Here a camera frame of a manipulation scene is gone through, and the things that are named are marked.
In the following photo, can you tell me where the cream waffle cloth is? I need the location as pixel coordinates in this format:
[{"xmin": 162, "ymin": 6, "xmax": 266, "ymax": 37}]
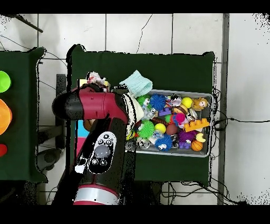
[{"xmin": 123, "ymin": 92, "xmax": 144, "ymax": 132}]

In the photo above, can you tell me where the mint green waffle cloth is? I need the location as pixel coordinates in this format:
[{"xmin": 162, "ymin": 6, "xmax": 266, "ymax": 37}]
[{"xmin": 119, "ymin": 70, "xmax": 153, "ymax": 99}]

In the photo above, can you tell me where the pale floral cloth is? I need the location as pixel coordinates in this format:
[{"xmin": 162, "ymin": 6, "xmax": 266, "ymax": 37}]
[{"xmin": 86, "ymin": 71, "xmax": 107, "ymax": 89}]

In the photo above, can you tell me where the bright green cup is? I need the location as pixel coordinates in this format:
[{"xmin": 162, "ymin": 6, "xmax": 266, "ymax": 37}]
[{"xmin": 0, "ymin": 70, "xmax": 12, "ymax": 93}]

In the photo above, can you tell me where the wooden box with three holes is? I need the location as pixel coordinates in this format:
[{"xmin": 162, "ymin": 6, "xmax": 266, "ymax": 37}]
[{"xmin": 74, "ymin": 79, "xmax": 111, "ymax": 166}]

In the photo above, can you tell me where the shallow clear mesh bin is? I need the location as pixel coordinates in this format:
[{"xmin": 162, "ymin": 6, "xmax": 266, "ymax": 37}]
[{"xmin": 126, "ymin": 87, "xmax": 213, "ymax": 158}]

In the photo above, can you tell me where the green spiky rubber ball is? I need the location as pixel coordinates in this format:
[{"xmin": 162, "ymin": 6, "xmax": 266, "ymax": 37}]
[{"xmin": 138, "ymin": 119, "xmax": 156, "ymax": 139}]

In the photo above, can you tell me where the blue spiky rubber ball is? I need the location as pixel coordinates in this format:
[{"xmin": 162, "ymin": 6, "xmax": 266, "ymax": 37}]
[{"xmin": 149, "ymin": 93, "xmax": 167, "ymax": 111}]

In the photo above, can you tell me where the yellow tennis ball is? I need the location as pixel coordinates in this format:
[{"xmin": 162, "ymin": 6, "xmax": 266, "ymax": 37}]
[{"xmin": 155, "ymin": 123, "xmax": 167, "ymax": 134}]

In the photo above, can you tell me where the small brown football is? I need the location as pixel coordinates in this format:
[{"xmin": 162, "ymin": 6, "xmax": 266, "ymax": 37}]
[{"xmin": 165, "ymin": 123, "xmax": 178, "ymax": 136}]

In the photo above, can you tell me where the blue spiky ball with eyes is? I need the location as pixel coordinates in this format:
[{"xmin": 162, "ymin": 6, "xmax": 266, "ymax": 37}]
[{"xmin": 154, "ymin": 134, "xmax": 173, "ymax": 152}]

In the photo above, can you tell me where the dark green table cloth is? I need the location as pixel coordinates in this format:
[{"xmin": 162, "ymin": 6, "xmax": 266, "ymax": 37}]
[
  {"xmin": 65, "ymin": 44, "xmax": 215, "ymax": 184},
  {"xmin": 0, "ymin": 46, "xmax": 48, "ymax": 183}
]

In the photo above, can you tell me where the purple fuzzy toy figure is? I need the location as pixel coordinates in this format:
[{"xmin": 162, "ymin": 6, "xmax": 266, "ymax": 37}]
[{"xmin": 177, "ymin": 129, "xmax": 197, "ymax": 150}]

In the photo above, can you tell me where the orange plastic toy block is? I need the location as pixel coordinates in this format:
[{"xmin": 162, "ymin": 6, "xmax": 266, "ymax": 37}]
[{"xmin": 183, "ymin": 117, "xmax": 210, "ymax": 133}]

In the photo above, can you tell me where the brown plush monkey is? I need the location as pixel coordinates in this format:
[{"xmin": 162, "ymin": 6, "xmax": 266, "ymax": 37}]
[{"xmin": 191, "ymin": 97, "xmax": 209, "ymax": 111}]

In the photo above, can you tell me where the small orange basketball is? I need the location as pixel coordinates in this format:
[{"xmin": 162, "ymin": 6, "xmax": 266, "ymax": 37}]
[{"xmin": 191, "ymin": 140, "xmax": 204, "ymax": 152}]

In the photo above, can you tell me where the black upright panel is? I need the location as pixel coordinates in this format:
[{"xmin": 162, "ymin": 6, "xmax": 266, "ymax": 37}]
[{"xmin": 55, "ymin": 73, "xmax": 67, "ymax": 150}]

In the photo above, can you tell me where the grey rounded object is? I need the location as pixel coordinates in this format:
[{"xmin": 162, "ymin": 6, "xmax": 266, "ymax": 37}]
[{"xmin": 36, "ymin": 147, "xmax": 62, "ymax": 172}]

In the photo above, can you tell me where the orange bowl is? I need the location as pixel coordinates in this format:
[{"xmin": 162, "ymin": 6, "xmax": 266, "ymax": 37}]
[{"xmin": 0, "ymin": 98, "xmax": 13, "ymax": 136}]

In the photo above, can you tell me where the dark thin rod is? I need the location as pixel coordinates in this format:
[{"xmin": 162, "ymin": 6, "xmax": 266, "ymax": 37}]
[{"xmin": 8, "ymin": 13, "xmax": 44, "ymax": 33}]

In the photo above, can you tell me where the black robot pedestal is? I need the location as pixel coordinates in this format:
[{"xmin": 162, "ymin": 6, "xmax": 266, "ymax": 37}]
[{"xmin": 134, "ymin": 181, "xmax": 163, "ymax": 205}]

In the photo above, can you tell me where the black power cable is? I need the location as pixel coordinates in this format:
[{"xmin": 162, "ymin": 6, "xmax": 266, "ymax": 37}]
[{"xmin": 213, "ymin": 117, "xmax": 270, "ymax": 132}]

